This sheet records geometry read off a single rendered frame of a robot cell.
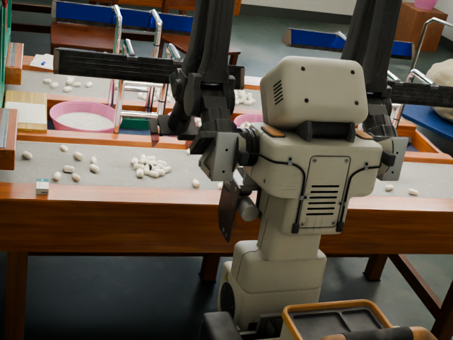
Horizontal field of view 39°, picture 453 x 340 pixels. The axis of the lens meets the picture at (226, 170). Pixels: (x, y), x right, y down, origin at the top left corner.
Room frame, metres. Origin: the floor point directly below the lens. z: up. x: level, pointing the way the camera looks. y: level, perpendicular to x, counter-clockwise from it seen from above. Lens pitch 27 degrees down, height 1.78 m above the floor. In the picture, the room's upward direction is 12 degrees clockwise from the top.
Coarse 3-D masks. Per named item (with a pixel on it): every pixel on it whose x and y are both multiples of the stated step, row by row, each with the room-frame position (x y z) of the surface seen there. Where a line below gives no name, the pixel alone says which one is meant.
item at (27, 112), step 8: (8, 104) 2.13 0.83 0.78; (16, 104) 2.15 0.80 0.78; (24, 104) 2.16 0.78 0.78; (32, 104) 2.18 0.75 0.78; (24, 112) 2.10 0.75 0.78; (32, 112) 2.11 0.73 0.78; (40, 112) 2.12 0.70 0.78; (24, 120) 2.03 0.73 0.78; (32, 120) 2.04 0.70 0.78; (40, 120) 2.06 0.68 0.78
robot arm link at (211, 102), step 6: (204, 84) 1.40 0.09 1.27; (210, 84) 1.41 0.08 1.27; (216, 84) 1.42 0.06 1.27; (204, 90) 1.38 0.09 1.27; (210, 90) 1.39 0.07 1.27; (216, 90) 1.39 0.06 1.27; (222, 90) 1.40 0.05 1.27; (204, 96) 1.36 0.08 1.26; (210, 96) 1.36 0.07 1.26; (216, 96) 1.37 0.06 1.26; (222, 96) 1.39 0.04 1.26; (204, 102) 1.34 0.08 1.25; (210, 102) 1.35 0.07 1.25; (216, 102) 1.36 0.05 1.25; (222, 102) 1.36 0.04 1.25; (204, 108) 1.34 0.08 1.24; (210, 108) 1.34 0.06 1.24; (198, 114) 1.36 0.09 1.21
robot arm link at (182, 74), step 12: (204, 0) 1.49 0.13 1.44; (204, 12) 1.50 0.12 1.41; (192, 24) 1.53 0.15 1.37; (204, 24) 1.50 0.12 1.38; (192, 36) 1.51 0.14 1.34; (204, 36) 1.50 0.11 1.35; (192, 48) 1.50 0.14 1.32; (192, 60) 1.49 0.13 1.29; (180, 72) 1.53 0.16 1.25; (192, 72) 1.49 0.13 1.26; (180, 96) 1.50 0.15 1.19
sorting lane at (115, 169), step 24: (24, 144) 1.93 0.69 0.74; (48, 144) 1.96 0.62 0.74; (72, 144) 2.00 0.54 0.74; (24, 168) 1.77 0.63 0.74; (48, 168) 1.80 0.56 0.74; (120, 168) 1.90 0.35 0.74; (192, 168) 2.01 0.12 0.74; (408, 168) 2.39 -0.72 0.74; (432, 168) 2.44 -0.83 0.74; (384, 192) 2.13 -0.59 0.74; (408, 192) 2.17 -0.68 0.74; (432, 192) 2.21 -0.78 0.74
